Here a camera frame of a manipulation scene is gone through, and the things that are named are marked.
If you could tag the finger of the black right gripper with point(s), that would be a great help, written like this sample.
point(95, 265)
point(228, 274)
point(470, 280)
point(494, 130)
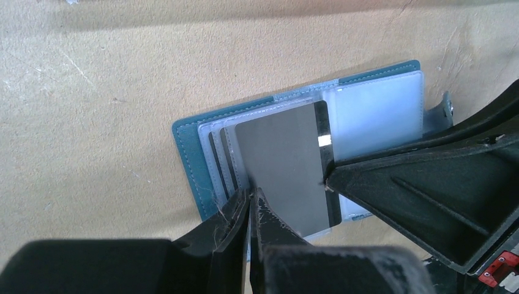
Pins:
point(454, 194)

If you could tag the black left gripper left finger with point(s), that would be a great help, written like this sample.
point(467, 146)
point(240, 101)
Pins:
point(208, 259)

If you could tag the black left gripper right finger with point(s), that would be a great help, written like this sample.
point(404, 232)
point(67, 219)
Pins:
point(283, 262)

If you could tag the blue card holder wallet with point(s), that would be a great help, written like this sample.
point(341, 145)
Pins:
point(368, 112)

